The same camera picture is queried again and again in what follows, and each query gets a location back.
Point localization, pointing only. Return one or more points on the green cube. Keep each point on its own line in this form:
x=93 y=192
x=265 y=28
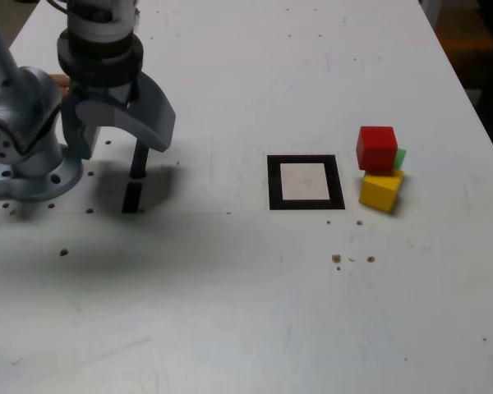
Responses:
x=400 y=158

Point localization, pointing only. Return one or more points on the yellow cube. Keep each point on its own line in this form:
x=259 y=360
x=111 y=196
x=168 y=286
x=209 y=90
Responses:
x=380 y=191

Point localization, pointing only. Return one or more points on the black tape square outline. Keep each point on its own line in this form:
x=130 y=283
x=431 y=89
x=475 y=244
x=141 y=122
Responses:
x=273 y=182

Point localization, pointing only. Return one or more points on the red cube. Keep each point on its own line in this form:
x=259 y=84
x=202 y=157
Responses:
x=376 y=149

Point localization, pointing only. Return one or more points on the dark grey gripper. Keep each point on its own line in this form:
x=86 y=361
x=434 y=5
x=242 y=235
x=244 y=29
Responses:
x=102 y=95

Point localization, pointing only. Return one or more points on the person's hand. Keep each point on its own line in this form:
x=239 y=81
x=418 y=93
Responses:
x=61 y=81

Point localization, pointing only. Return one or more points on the black tape strip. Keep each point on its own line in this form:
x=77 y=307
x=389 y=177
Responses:
x=131 y=197

